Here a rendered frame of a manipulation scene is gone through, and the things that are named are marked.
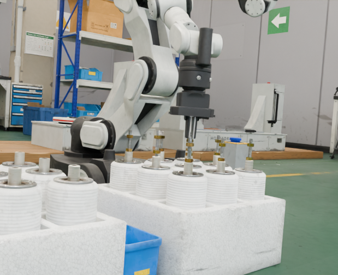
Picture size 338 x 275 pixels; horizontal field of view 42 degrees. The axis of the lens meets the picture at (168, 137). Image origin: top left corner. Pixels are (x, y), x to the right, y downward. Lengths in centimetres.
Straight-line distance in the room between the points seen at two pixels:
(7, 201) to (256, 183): 67
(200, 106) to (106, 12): 548
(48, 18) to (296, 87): 415
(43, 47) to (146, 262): 682
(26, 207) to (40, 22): 698
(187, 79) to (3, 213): 62
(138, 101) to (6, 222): 98
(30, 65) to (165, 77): 600
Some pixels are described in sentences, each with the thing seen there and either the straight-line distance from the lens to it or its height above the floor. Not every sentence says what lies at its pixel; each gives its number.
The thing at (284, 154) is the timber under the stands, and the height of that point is 5.
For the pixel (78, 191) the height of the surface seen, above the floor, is 24.
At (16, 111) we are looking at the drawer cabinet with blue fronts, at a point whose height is 29.
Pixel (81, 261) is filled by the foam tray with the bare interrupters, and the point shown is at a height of 12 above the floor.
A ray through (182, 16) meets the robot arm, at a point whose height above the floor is 68.
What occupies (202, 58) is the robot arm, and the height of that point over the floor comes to 54.
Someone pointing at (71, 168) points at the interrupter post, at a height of 28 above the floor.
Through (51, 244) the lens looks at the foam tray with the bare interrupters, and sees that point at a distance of 79.
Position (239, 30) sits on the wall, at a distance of 796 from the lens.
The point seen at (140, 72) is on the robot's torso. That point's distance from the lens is 162.
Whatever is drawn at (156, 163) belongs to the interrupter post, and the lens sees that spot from 113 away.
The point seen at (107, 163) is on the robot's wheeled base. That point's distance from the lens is 156.
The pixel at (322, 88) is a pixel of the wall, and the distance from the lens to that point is 682.
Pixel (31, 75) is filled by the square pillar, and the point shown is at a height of 87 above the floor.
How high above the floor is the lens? 39
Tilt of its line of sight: 3 degrees down
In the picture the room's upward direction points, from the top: 4 degrees clockwise
